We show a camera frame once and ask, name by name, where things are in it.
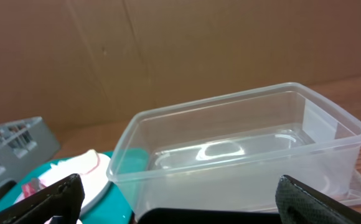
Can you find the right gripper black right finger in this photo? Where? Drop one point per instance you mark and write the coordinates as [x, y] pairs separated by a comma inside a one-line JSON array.
[[299, 203]]

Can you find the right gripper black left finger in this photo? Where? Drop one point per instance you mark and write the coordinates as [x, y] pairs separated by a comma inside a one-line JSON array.
[[60, 202]]

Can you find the red snack wrapper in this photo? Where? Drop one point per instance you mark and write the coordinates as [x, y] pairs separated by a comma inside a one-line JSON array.
[[32, 187]]

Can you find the large white plate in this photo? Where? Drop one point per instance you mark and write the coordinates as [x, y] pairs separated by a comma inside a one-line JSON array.
[[95, 184]]

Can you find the clear plastic bin lid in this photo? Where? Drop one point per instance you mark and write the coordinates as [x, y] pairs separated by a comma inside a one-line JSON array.
[[349, 196]]

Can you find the teal serving tray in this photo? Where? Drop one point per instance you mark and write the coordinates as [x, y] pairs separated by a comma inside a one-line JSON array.
[[111, 208]]

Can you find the grey dish rack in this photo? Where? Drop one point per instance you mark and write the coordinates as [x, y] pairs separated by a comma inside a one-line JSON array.
[[24, 145]]

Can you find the clear plastic bin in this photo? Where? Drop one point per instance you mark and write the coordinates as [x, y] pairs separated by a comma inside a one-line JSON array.
[[229, 152]]

